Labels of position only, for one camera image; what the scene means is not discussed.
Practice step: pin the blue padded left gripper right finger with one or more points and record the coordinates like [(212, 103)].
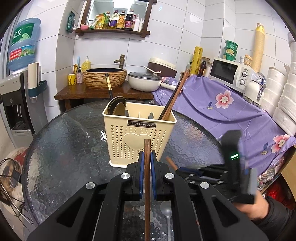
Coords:
[(153, 174)]

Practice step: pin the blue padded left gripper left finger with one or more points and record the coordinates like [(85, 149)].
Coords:
[(141, 173)]

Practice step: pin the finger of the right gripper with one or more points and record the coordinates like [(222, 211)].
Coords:
[(189, 173)]

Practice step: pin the brown wooden chopstick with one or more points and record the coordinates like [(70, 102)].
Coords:
[(171, 163), (147, 186)]

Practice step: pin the plain steel spoon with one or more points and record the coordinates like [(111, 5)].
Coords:
[(165, 208)]

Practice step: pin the person's right hand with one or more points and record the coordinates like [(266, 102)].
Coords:
[(256, 211)]

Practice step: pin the cream plastic utensil holder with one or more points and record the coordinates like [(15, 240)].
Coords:
[(126, 134)]

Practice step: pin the purple floral cloth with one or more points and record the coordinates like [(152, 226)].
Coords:
[(219, 109)]

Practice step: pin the chopsticks pair in holder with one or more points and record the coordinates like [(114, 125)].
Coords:
[(169, 105)]

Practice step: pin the round glass table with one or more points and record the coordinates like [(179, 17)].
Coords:
[(71, 150)]

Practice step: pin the white pan with lid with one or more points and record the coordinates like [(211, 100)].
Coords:
[(147, 83)]

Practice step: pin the brown white rice cooker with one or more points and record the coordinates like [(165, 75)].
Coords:
[(166, 68)]

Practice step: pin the woven brown basin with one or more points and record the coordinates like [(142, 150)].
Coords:
[(95, 78)]

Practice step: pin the stacked white paper cups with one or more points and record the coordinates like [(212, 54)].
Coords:
[(279, 96)]

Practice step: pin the dark wooden counter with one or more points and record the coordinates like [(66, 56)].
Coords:
[(76, 95)]

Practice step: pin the white kettle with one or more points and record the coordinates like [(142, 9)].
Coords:
[(253, 92)]

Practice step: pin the brass faucet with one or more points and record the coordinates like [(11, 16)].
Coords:
[(120, 61)]

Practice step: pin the yellow mug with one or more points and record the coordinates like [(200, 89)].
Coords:
[(72, 79)]

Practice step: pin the yellow soap bottle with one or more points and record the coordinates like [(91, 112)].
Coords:
[(86, 65)]

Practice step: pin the white microwave oven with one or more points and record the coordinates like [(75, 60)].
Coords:
[(232, 74)]

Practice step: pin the yellow roll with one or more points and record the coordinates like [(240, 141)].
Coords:
[(196, 60)]

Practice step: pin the water dispenser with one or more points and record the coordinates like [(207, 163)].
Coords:
[(24, 116)]

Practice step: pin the tall beige cardboard tube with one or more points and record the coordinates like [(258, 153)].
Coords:
[(258, 49)]

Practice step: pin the paper cup holder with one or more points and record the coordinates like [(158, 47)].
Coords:
[(35, 86)]

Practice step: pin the green instant noodle cups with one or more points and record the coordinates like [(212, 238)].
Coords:
[(230, 50)]

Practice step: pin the yellow oil bottle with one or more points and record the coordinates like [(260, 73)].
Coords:
[(121, 20)]

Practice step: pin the dark soy sauce bottle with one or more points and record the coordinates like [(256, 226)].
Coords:
[(130, 20)]

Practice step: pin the wooden framed mirror shelf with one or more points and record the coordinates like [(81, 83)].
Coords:
[(102, 17)]

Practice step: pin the green hanging packet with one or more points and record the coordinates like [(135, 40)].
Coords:
[(71, 27)]

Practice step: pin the blue water jug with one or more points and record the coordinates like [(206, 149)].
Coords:
[(23, 44)]

